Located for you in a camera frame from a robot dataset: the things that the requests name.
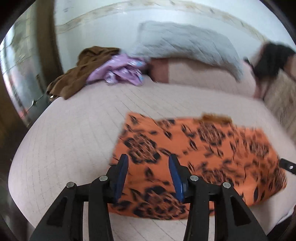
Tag wooden wardrobe with mirror doors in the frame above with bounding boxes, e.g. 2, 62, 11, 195
1, 1, 63, 160

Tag purple floral garment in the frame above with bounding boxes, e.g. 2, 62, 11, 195
86, 54, 147, 86

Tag brown garment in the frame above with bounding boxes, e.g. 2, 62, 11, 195
46, 46, 120, 100

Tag person with dark hair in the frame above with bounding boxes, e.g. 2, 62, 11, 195
244, 42, 295, 141

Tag orange black floral garment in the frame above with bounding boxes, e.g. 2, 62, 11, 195
109, 113, 287, 220

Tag pink pillow with maroon band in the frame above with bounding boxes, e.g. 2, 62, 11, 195
149, 58, 256, 97

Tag grey quilted blanket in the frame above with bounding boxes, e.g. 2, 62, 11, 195
128, 21, 243, 82

